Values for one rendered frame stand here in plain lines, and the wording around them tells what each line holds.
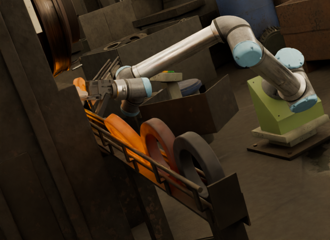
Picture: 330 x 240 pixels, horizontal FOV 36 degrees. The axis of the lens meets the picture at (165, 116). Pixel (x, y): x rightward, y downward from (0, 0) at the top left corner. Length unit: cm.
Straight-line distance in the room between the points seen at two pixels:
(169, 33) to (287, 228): 279
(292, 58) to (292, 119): 35
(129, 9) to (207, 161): 507
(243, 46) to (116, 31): 432
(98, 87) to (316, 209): 106
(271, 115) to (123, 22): 367
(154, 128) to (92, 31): 551
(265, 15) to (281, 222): 348
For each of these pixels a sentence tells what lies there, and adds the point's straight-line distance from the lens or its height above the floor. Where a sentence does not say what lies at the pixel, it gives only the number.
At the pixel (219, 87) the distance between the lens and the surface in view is 169.
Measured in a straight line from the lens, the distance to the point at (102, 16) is 647.
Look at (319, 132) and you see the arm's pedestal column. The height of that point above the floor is 2.
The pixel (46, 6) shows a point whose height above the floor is 114.
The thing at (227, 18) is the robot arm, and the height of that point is 86.
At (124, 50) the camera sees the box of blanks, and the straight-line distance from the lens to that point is 428.
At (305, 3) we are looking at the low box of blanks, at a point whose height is 60.
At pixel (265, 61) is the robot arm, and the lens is 227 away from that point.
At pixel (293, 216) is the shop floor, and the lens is 224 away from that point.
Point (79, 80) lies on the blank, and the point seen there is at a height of 77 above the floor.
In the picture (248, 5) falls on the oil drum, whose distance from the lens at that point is 535.
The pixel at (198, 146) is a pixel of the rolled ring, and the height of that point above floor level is 73.
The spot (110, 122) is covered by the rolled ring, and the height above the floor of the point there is 77.
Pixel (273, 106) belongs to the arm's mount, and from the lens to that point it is 285.
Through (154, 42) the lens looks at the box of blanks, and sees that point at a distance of 447.
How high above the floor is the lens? 106
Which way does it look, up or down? 13 degrees down
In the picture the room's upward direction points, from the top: 19 degrees counter-clockwise
